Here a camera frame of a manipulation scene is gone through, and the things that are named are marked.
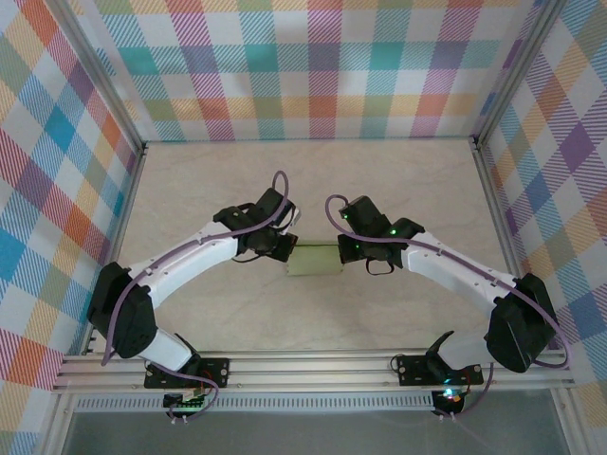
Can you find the light green paper box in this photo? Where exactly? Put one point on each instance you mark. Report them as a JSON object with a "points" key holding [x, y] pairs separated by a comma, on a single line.
{"points": [[313, 260]]}

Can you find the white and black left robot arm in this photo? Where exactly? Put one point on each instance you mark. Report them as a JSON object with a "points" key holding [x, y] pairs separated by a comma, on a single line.
{"points": [[189, 275]]}

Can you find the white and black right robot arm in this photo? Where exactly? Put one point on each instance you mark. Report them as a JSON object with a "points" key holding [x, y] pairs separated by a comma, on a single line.
{"points": [[441, 270]]}

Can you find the small circuit board yellow part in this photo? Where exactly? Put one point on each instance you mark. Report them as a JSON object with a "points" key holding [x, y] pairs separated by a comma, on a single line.
{"points": [[448, 395]]}

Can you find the circuit board with green lights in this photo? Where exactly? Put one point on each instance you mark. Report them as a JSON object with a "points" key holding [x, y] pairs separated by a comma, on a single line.
{"points": [[185, 403]]}

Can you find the grey metal plate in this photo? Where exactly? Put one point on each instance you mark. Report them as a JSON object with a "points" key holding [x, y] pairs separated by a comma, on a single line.
{"points": [[308, 436]]}

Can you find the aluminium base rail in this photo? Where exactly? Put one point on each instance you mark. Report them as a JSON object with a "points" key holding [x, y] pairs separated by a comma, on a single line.
{"points": [[308, 369]]}

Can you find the aluminium side rail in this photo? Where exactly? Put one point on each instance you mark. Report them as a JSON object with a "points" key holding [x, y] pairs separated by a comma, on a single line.
{"points": [[128, 208], [498, 208]]}

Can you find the aluminium frame post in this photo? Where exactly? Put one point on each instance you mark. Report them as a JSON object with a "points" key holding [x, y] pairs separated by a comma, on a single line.
{"points": [[106, 80], [517, 71]]}

